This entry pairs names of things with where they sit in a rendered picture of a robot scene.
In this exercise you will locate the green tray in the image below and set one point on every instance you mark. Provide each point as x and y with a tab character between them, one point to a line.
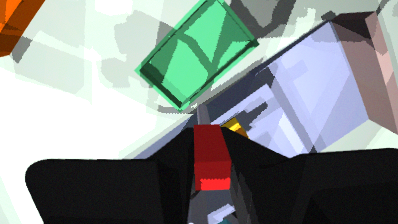
207	41
157	86

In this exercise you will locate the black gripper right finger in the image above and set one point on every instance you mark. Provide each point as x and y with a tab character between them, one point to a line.
269	188

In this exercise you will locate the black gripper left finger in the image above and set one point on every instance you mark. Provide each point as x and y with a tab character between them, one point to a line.
156	189

